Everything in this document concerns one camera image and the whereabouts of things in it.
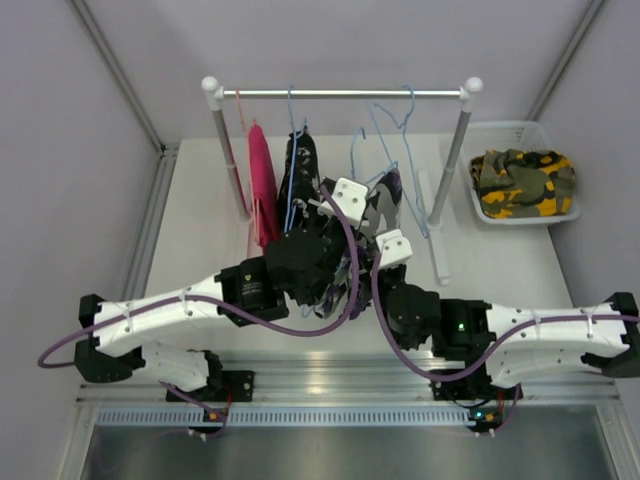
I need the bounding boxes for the black camouflage trousers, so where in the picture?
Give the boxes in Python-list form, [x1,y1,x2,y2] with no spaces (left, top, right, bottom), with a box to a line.
[277,128,321,233]

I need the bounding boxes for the purple camouflage trousers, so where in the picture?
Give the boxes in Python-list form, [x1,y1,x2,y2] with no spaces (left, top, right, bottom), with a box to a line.
[311,168,403,320]

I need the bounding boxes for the yellow camouflage trousers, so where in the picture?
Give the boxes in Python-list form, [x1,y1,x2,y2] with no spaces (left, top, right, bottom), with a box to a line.
[468,149,577,220]

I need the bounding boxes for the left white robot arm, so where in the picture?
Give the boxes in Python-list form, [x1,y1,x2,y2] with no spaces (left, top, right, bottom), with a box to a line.
[73,225,347,400]

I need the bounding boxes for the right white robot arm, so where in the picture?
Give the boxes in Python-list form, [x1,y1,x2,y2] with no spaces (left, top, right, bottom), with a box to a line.
[376,283,639,401]

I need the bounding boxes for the pink trousers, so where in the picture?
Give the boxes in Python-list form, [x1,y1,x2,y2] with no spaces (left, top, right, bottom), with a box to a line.
[247,124,281,250]

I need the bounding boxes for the white plastic basket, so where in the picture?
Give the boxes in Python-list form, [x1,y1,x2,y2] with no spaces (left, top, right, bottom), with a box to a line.
[463,121,580,226]

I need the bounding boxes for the white clothes rack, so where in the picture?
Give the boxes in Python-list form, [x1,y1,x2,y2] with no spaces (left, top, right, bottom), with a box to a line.
[201,77,485,287]

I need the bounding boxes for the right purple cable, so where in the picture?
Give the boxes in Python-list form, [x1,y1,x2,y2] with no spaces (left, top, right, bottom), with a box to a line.
[370,249,640,441]

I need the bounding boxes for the purple cable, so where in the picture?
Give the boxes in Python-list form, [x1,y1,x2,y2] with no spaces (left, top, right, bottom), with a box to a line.
[37,185,363,441]
[370,249,640,441]

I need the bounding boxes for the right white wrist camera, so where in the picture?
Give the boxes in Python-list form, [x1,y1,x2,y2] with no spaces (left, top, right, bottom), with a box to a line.
[375,229,413,270]

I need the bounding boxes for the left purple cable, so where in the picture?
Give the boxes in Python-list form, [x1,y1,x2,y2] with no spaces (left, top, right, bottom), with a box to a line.
[37,185,363,441]

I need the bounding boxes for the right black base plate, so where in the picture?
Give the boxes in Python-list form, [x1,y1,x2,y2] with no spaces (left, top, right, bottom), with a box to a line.
[432,370,498,403]

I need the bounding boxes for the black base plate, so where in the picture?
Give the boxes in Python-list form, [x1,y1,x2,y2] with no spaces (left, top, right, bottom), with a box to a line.
[432,370,498,403]
[180,370,255,403]

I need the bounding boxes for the aluminium rail frame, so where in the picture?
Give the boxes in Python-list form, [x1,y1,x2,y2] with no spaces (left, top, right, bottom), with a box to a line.
[74,144,621,431]

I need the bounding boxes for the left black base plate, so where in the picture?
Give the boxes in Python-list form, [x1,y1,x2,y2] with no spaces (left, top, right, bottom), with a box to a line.
[180,370,255,403]

